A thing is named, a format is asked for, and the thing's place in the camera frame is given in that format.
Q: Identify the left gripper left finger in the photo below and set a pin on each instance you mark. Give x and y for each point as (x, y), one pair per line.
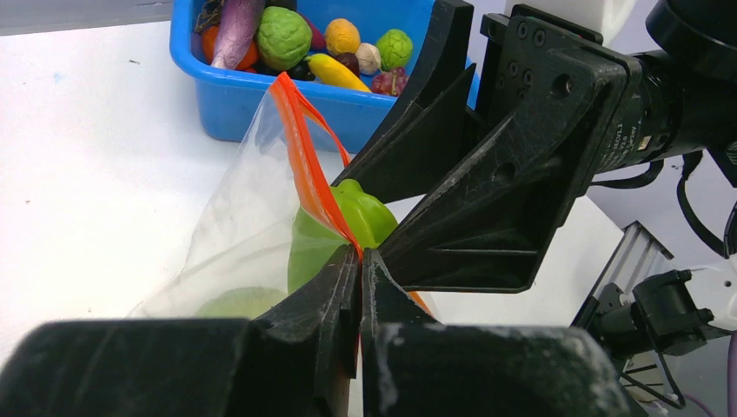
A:
(295, 360)

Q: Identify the dark dried date toy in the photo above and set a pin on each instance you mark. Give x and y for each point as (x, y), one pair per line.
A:
(350, 61)

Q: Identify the brown longan cluster toy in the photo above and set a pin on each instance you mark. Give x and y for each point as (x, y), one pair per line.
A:
(210, 15)

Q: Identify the white toy garlic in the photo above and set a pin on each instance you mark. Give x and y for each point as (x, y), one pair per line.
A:
(369, 59)

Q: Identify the green toy mango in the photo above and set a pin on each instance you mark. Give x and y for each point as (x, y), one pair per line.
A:
(369, 221)

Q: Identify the yellow toy banana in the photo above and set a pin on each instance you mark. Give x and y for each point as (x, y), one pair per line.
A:
(330, 72)

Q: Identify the red toy grapes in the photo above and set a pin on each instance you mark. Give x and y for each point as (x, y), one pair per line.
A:
(390, 83)

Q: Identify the orange toy walnut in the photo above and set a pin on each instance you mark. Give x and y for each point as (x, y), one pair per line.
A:
(341, 36)

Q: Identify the clear zip bag orange zipper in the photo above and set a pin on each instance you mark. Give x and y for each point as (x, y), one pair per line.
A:
(244, 234)

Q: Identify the green toy chayote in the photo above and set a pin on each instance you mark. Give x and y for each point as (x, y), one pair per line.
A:
(395, 48)

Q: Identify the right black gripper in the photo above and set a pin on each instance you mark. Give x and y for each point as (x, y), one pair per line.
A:
(558, 108)

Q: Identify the green toy cabbage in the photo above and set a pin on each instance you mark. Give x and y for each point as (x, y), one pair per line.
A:
(249, 302)

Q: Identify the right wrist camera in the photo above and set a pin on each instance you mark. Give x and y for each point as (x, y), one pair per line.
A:
(603, 16)

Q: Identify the blue plastic bin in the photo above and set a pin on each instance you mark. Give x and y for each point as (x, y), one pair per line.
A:
(227, 100)

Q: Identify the light purple toy eggplant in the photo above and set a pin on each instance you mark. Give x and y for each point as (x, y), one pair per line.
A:
(241, 16)

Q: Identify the orange toy tangerine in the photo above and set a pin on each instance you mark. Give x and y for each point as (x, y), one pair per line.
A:
(232, 51)

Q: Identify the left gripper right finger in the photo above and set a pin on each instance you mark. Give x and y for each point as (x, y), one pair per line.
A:
(413, 365)

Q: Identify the aluminium frame rail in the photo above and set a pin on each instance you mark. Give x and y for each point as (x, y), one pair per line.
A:
(638, 255)

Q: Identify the magenta toy sweet potato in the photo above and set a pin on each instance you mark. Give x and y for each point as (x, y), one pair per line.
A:
(318, 42)

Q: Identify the black toy grapes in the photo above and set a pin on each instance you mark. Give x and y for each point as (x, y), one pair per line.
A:
(299, 72)

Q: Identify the green custard apple toy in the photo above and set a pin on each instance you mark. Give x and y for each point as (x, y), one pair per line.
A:
(283, 38)

